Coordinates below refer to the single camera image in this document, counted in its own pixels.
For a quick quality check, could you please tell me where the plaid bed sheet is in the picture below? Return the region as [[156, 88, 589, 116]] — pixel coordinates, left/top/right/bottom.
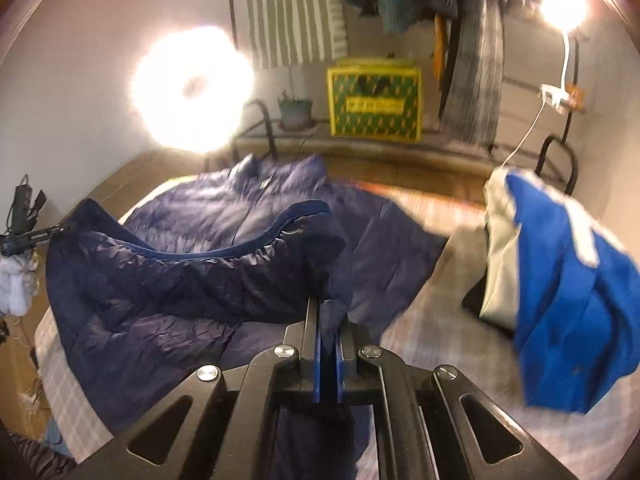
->
[[32, 175, 640, 480]]

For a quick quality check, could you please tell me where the navy quilted puffer jacket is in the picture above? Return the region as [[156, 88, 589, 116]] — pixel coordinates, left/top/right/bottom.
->
[[45, 154, 448, 480]]

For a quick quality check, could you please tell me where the green striped wall hanging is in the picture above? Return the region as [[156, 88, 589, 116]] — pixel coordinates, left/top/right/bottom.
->
[[242, 0, 348, 68]]

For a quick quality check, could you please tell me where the blue folded jacket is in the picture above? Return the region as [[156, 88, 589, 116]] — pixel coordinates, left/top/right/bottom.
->
[[505, 167, 640, 416]]

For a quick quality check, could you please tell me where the grey plaid coat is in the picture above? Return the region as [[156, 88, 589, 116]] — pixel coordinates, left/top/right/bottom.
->
[[439, 0, 507, 146]]

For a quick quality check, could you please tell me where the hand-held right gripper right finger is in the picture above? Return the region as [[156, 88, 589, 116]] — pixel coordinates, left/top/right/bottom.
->
[[335, 323, 578, 480]]

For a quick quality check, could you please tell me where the white lamp cable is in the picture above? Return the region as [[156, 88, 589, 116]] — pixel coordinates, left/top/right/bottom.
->
[[500, 97, 548, 168]]

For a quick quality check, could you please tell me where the person's left hand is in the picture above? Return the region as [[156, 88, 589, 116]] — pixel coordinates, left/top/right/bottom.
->
[[0, 254, 42, 317]]

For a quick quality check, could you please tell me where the beige folded garment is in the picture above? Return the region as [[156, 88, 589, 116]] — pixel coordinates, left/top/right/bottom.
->
[[479, 166, 526, 333]]

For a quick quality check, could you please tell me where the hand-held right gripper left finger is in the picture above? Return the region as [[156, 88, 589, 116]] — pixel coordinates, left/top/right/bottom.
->
[[107, 296, 331, 480]]

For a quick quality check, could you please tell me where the white clip lamp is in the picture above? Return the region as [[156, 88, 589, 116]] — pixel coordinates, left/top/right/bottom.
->
[[537, 0, 588, 111]]

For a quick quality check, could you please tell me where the black metal clothes rack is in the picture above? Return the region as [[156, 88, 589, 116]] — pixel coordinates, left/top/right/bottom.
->
[[225, 0, 591, 196]]

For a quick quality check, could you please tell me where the small potted plant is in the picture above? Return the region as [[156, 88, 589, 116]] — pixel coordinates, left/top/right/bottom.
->
[[277, 91, 315, 132]]

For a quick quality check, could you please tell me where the bright ring light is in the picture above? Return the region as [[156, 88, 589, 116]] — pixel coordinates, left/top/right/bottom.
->
[[131, 27, 256, 171]]

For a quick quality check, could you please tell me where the yellow green box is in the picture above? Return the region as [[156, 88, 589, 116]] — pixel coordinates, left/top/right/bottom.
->
[[326, 58, 423, 142]]

